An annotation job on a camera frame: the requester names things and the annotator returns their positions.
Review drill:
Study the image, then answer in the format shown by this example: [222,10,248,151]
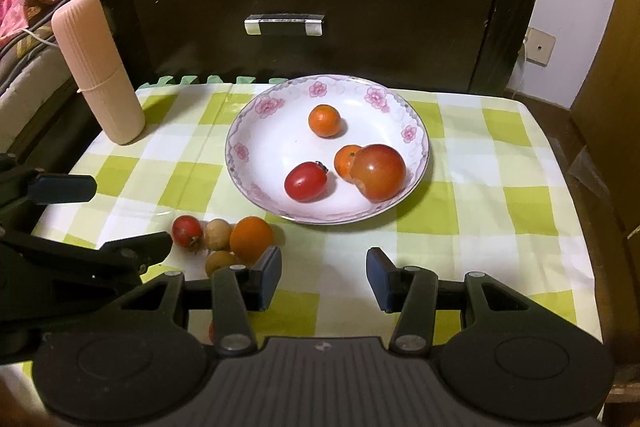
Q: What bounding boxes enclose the dark bed frame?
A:
[20,92,106,172]

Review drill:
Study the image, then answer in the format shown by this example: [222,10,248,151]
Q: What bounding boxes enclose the large orange-red tomato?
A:
[349,144,407,202]

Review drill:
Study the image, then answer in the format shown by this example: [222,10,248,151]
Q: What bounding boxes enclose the pink ribbed cylinder container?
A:
[51,0,146,146]

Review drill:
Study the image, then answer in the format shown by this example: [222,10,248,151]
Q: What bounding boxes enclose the brown striped quilt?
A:
[0,29,68,88]

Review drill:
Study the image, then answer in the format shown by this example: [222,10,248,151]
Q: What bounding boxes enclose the beige wall outlet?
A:
[526,27,557,68]

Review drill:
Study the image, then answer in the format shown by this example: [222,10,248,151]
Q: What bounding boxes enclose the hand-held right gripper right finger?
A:
[366,247,531,355]

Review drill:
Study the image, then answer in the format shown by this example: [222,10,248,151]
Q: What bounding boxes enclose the brown wooden wardrobe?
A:
[570,0,640,148]

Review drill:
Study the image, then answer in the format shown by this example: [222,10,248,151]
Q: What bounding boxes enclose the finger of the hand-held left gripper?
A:
[0,153,98,228]
[0,229,173,283]

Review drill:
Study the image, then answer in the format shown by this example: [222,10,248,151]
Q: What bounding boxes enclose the small mandarin orange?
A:
[229,216,275,265]
[307,104,342,138]
[333,144,363,182]

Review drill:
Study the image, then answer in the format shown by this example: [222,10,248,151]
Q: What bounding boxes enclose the white floral plate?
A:
[225,74,432,226]

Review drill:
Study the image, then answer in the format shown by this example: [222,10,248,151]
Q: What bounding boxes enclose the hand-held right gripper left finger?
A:
[117,246,283,355]

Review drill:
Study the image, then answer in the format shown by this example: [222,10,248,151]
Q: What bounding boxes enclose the green white checked tablecloth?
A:
[20,82,603,378]

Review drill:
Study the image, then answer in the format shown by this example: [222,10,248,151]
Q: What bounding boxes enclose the white cable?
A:
[20,27,58,48]

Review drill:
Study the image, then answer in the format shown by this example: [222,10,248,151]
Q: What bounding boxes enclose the clear cabinet handle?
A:
[244,13,326,38]

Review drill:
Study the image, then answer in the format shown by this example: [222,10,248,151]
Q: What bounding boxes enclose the green foam mat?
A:
[137,74,291,88]

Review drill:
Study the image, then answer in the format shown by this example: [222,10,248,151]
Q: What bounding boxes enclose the round red cherry tomato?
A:
[171,215,204,250]

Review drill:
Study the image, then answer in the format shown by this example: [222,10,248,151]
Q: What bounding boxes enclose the brown longan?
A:
[205,250,243,279]
[204,218,233,252]

